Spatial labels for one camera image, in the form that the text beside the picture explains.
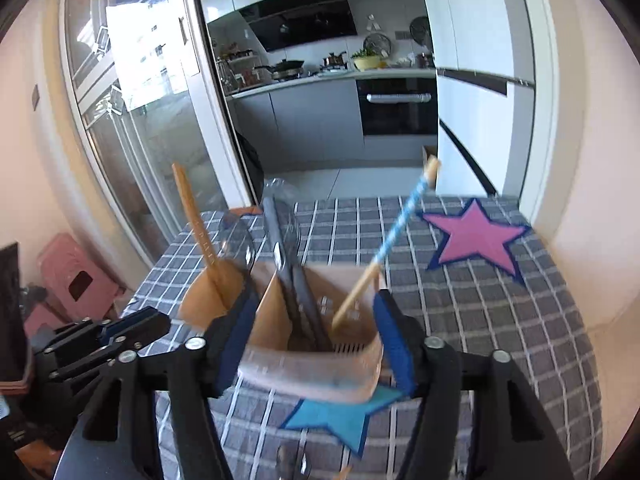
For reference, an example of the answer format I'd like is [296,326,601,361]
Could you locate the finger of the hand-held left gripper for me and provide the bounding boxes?
[30,307,172,361]
[47,347,121,385]

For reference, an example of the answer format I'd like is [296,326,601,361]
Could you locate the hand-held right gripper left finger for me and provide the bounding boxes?
[60,280,261,480]

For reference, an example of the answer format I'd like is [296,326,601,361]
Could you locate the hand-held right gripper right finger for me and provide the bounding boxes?
[372,289,571,480]

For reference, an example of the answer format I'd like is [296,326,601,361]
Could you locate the beige plastic utensil holder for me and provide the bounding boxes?
[177,260,386,406]

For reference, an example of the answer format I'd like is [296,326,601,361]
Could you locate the black slotted spoon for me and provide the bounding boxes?
[292,265,333,352]

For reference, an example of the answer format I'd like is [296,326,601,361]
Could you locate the black long handled spoon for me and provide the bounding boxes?
[261,195,306,351]

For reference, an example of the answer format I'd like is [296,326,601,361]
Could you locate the blue patterned bamboo chopstick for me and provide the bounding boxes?
[331,156,442,333]

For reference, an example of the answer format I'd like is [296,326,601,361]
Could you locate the checked star print tablecloth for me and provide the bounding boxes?
[120,195,603,480]

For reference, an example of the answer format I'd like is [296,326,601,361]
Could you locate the black flat object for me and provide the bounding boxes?
[0,242,32,396]

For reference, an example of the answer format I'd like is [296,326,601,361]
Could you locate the pink plastic stool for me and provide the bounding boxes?
[22,232,128,336]

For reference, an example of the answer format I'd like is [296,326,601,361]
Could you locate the sliding glass door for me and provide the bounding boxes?
[60,0,251,261]

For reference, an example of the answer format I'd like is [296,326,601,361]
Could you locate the black built-in oven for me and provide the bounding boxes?
[356,77,439,137]

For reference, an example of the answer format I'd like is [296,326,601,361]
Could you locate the grey kitchen base cabinets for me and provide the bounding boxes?
[225,71,365,173]

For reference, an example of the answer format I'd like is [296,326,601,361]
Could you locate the yellow pot with greens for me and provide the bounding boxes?
[352,49,388,72]

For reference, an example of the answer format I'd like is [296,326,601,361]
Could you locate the black wok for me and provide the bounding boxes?
[252,59,306,81]

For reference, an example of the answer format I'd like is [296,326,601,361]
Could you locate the hanging dark pan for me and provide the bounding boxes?
[409,16,432,43]

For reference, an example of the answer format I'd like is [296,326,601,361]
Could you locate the white refrigerator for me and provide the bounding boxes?
[415,0,536,201]

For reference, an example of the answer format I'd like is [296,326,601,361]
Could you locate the black range hood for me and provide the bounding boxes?
[239,0,359,53]

